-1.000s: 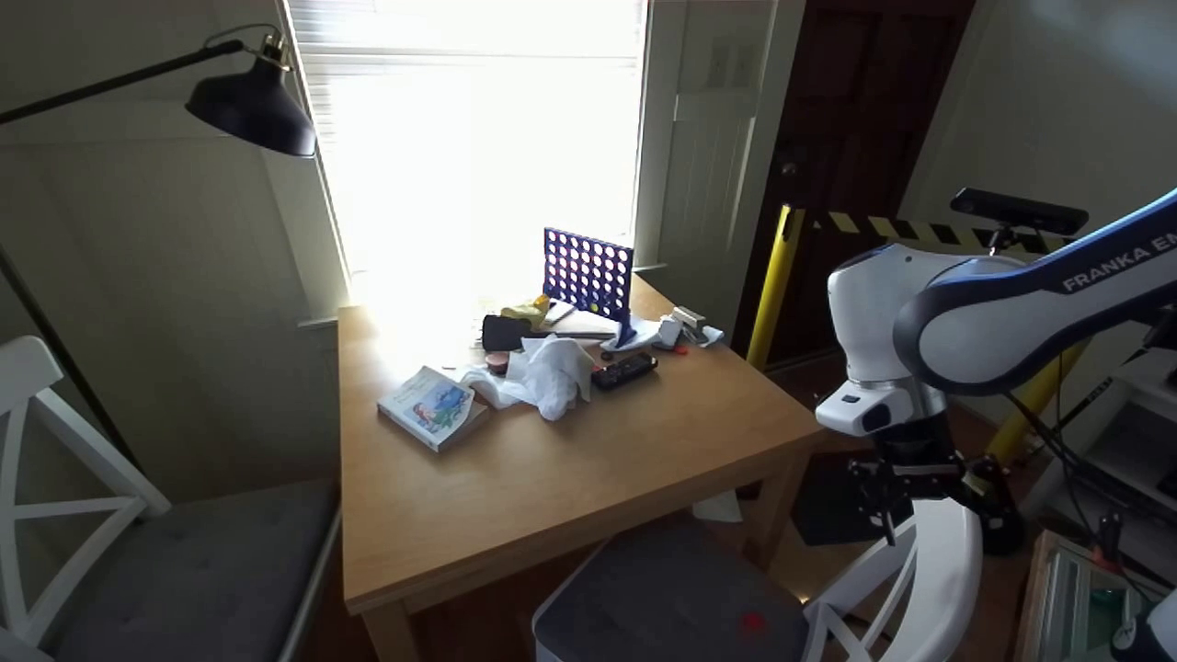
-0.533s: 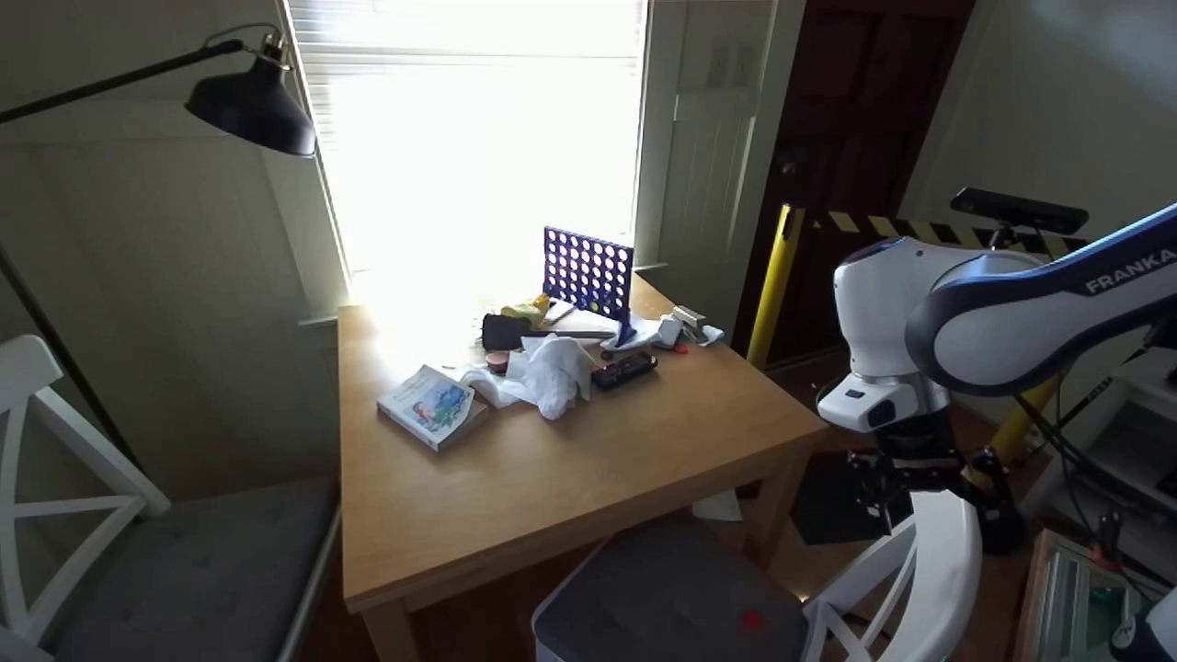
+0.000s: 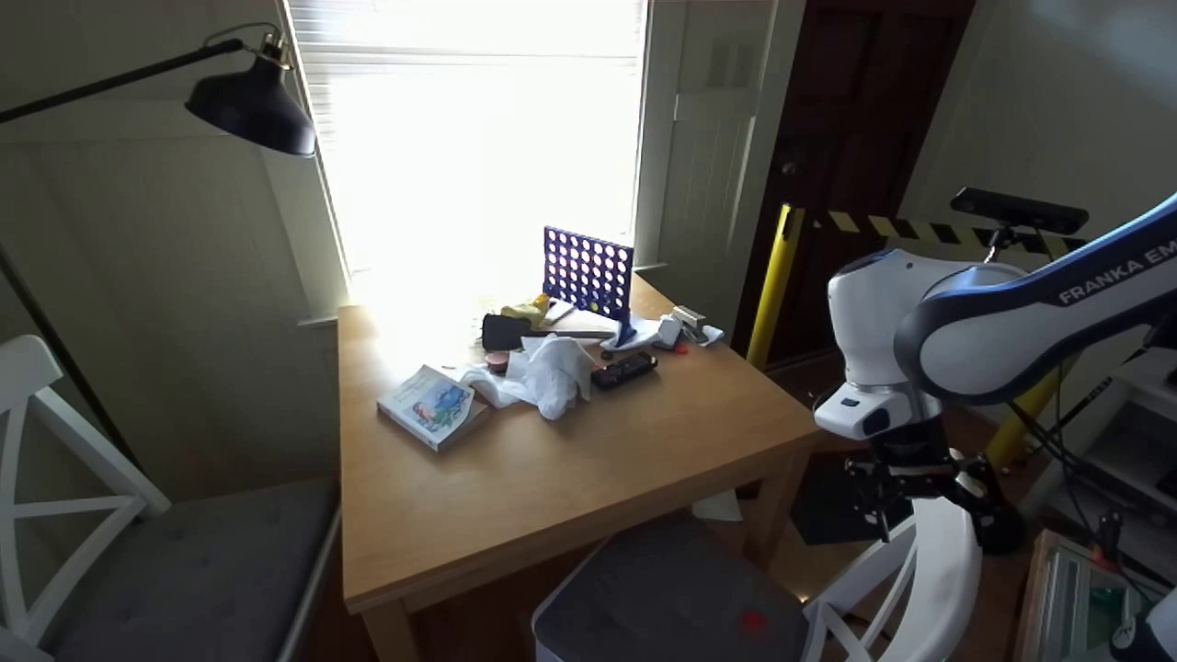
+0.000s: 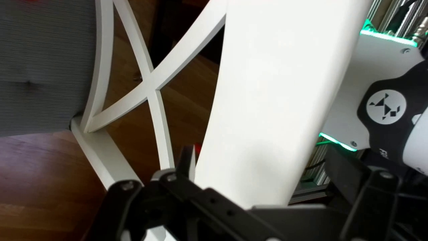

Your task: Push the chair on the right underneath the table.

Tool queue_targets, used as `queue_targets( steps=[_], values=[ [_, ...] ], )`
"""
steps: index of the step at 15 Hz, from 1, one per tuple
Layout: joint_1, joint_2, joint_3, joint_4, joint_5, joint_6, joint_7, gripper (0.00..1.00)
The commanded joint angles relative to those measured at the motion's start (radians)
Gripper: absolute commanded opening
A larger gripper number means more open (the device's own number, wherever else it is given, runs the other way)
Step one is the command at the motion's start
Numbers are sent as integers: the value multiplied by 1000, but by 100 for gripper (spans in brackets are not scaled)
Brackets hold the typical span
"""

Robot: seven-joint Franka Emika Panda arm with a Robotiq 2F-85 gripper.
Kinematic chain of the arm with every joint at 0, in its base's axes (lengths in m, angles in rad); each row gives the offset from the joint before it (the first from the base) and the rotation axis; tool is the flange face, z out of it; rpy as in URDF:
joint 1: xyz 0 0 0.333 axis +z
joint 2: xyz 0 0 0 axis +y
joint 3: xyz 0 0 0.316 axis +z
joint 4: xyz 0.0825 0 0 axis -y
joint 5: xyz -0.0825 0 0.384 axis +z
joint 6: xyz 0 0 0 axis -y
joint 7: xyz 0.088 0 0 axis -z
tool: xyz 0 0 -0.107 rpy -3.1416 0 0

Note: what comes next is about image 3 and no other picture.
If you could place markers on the black wallet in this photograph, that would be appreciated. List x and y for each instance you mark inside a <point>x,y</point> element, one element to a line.
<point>501,332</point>

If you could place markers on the blue white packet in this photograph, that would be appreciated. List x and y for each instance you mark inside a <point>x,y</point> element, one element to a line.
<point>429,408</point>

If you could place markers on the small white box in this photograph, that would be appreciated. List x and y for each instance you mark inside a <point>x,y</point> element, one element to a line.
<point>665,332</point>

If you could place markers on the blue connect four game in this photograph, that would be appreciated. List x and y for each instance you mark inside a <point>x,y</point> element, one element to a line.
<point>591,275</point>

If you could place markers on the black stereo camera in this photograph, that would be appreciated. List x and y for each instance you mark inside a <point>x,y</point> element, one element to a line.
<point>1017,208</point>

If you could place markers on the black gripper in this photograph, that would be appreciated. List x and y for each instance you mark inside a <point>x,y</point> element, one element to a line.
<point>922,465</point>

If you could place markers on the black yellow hazard tape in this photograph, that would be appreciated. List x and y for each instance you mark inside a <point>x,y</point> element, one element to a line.
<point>905,230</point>

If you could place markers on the black floor mat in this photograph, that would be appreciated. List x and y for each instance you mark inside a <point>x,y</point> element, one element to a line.
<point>832,501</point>

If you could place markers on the dark wooden door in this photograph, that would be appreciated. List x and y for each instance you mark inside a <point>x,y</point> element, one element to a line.
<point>859,112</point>

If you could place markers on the white crumpled cloth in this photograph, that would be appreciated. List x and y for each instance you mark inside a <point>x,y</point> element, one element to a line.
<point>544,372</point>

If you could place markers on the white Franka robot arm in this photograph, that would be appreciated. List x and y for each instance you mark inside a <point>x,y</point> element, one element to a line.
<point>1030,327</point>

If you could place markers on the robot stand table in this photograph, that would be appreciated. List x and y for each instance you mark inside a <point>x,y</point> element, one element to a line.
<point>1080,603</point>

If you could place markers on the white notepad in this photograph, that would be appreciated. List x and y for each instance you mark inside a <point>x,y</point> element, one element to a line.
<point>586,327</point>

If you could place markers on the grey tufted seat cushion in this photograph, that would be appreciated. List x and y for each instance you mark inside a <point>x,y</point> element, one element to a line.
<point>206,571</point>
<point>664,603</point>

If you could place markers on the black floor lamp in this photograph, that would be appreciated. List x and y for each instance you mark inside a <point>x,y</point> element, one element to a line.
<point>252,112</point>

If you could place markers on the white wooden chair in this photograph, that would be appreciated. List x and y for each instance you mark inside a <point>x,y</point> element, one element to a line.
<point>944,577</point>
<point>24,382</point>

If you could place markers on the white shelf unit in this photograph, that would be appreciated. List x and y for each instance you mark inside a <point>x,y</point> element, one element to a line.
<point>1140,453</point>

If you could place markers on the light wooden table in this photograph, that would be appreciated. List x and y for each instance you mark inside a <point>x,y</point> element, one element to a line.
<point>554,480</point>

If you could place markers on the bright window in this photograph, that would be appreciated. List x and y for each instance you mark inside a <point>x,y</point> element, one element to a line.
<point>480,134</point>

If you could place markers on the black remote control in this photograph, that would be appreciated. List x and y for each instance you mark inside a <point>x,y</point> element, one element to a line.
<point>625,371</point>

